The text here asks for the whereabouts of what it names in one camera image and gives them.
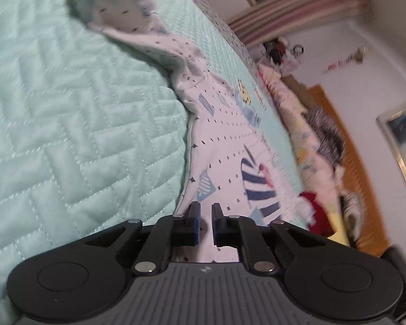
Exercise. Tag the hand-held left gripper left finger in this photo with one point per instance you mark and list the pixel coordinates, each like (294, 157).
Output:
(196, 223)

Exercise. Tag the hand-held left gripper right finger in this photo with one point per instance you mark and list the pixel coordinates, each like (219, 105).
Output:
(216, 223)

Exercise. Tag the white printed baby romper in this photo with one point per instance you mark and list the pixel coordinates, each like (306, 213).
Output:
(223, 145)

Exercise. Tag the dark red cloth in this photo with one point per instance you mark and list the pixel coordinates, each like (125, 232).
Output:
(319, 213)

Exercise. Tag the floral pink pillow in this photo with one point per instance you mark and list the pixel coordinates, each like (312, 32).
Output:
(301, 135)

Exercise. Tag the dark patterned garment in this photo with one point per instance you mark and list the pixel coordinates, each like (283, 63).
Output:
(326, 135)

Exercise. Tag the wooden headboard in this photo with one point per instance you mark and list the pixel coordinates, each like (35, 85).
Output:
(358, 176)

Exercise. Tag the bee print quilted bedspread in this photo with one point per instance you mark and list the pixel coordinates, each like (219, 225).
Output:
(71, 125)

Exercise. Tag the cluttered storage rack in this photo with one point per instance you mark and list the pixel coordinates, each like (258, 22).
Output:
(282, 52)

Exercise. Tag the purple floral bed sheet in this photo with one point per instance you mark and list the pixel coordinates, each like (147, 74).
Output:
(220, 17)

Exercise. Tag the pink striped curtain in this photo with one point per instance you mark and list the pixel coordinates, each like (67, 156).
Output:
(301, 10)

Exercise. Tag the framed wall picture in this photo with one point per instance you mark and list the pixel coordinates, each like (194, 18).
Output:
(402, 138)

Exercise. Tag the hanging wall ornament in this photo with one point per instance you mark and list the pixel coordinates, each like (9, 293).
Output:
(348, 59)

